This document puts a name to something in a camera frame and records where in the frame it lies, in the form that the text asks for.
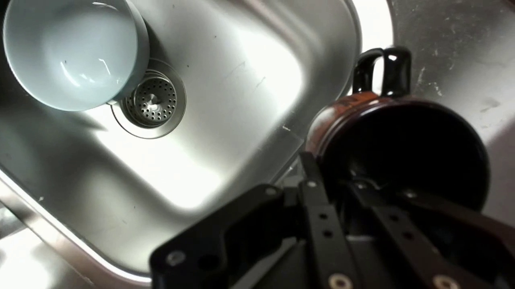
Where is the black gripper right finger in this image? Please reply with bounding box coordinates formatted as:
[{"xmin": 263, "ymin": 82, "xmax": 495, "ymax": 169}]
[{"xmin": 347, "ymin": 180, "xmax": 515, "ymax": 289}]

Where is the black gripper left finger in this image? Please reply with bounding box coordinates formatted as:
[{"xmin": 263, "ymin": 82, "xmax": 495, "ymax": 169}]
[{"xmin": 149, "ymin": 151, "xmax": 361, "ymax": 289}]

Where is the brown glazed mug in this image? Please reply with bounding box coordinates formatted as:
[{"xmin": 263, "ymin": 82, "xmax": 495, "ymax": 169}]
[{"xmin": 305, "ymin": 45, "xmax": 493, "ymax": 215}]

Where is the stainless steel sink counter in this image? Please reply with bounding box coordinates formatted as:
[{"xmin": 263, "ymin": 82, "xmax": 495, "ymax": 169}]
[{"xmin": 0, "ymin": 0, "xmax": 515, "ymax": 289}]

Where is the round metal drain strainer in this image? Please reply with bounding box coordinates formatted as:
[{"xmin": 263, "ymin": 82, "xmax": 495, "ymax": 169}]
[{"xmin": 109, "ymin": 68, "xmax": 189, "ymax": 142}]

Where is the light blue bowl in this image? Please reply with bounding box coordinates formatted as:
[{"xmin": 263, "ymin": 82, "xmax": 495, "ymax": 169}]
[{"xmin": 2, "ymin": 0, "xmax": 152, "ymax": 114}]

